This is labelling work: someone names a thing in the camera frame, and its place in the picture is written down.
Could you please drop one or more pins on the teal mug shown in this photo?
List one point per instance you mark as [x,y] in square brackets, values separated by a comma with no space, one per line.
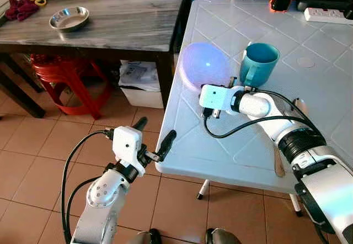
[259,62]

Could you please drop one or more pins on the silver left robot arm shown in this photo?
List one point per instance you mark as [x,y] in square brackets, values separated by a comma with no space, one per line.
[102,193]

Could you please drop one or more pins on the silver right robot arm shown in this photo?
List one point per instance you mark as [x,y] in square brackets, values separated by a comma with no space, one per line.
[325,172]

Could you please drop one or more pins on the white storage box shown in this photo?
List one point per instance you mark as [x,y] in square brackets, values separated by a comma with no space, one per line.
[140,92]

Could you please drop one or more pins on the translucent purple bowl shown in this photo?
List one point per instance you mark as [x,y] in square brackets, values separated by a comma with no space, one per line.
[201,64]

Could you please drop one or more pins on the white plastic table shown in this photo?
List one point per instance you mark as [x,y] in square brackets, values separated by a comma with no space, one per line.
[309,45]

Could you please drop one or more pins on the red plastic stool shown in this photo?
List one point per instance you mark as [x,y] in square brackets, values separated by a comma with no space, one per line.
[63,73]

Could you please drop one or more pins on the dark wooden marble-top table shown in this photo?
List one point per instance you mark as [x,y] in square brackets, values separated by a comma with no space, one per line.
[127,23]

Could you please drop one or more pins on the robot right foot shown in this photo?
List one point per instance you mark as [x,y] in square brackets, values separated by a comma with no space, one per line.
[222,237]

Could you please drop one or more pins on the white power strip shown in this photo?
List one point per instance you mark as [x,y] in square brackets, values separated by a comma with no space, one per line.
[325,16]

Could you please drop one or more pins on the stainless steel bowl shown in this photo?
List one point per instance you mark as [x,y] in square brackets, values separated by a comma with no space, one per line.
[69,19]

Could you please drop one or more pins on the dark red cloth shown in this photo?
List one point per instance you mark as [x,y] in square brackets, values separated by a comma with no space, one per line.
[21,9]

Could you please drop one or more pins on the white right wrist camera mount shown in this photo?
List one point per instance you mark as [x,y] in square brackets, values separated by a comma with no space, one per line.
[215,96]

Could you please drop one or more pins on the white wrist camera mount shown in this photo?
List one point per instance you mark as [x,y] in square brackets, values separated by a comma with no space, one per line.
[127,142]
[215,96]

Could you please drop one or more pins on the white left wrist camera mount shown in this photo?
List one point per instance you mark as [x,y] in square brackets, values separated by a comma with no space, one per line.
[127,142]

